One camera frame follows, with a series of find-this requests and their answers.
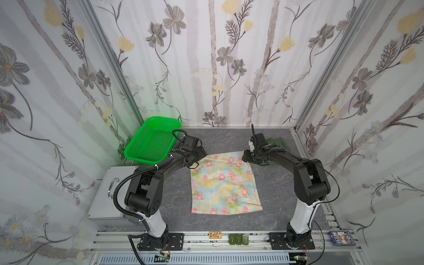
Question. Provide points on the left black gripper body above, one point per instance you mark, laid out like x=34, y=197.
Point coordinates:
x=197, y=155

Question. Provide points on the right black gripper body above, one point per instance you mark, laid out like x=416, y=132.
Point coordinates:
x=257, y=146

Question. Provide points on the green skirt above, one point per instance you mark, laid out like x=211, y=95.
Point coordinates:
x=279, y=142

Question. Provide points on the floral pastel skirt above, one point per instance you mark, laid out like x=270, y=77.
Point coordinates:
x=223, y=184

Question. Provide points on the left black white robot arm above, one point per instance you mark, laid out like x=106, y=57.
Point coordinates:
x=140, y=194

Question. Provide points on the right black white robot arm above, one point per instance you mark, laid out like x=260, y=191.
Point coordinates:
x=311, y=185

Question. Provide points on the green plastic basket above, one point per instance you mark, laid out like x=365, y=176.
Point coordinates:
x=153, y=142

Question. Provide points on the small wooden tag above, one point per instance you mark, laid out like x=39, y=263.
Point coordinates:
x=214, y=235

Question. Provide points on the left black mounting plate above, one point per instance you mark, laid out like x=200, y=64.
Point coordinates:
x=174, y=241

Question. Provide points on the black mounting plate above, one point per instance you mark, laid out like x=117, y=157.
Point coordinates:
x=280, y=241
x=174, y=241

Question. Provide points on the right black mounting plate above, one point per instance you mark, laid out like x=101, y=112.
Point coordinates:
x=280, y=241

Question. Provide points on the green tag block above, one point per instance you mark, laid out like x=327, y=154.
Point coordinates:
x=238, y=240

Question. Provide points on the silver aluminium case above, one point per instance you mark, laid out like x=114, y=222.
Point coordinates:
x=102, y=210

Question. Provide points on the blue patterned card box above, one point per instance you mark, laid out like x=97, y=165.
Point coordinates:
x=342, y=238

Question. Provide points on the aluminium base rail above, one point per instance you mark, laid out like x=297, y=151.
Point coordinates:
x=118, y=242

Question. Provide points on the white vented cable duct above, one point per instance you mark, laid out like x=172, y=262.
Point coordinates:
x=198, y=259

